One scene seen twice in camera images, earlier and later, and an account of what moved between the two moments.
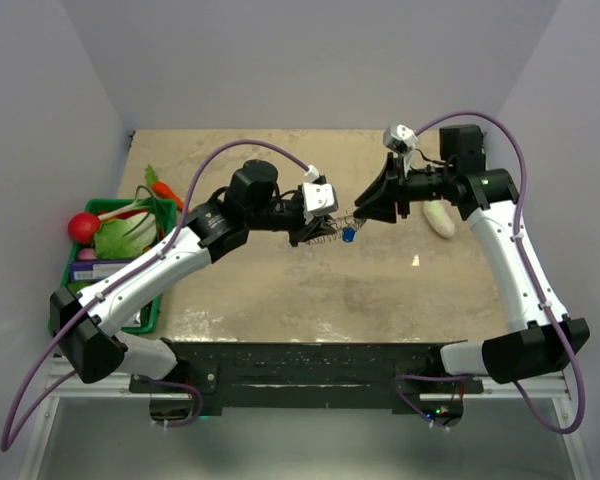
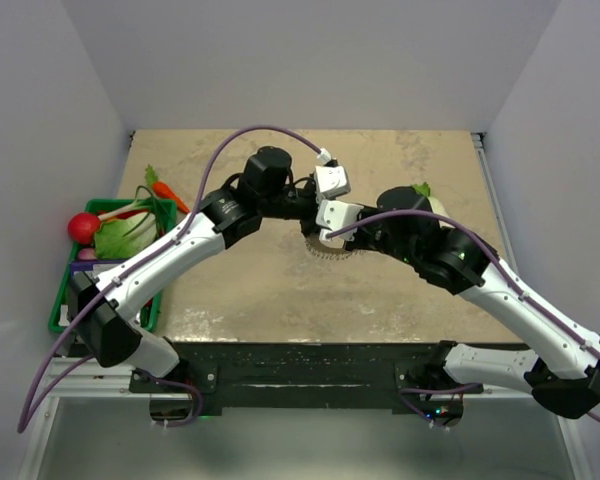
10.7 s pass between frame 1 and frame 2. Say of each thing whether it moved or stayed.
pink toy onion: stayed
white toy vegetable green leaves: stayed
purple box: stayed
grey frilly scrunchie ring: moved
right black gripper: moved
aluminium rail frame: stayed
